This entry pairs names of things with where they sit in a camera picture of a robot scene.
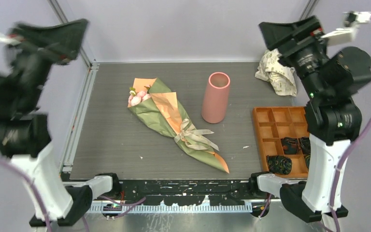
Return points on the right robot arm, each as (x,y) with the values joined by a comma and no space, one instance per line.
(333,119)

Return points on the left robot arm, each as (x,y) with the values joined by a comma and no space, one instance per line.
(25,142)

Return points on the green orange flower bouquet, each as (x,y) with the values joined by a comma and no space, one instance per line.
(157,107)

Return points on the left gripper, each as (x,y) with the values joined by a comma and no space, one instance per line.
(62,42)

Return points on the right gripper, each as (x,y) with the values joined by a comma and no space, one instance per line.
(303,32)

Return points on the pink cylindrical vase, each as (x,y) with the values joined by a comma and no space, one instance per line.
(215,101)

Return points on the dark patterned rolled tie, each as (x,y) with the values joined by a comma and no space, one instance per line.
(307,160)
(290,145)
(279,164)
(305,145)

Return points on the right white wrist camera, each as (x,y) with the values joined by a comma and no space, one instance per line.
(347,33)

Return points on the cream printed ribbon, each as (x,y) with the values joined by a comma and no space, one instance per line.
(194,138)

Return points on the orange compartment tray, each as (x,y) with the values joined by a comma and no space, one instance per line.
(272,124)

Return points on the crumpled printed paper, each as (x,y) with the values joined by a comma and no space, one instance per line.
(281,78)

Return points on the aluminium frame rail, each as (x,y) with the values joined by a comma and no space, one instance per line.
(71,144)

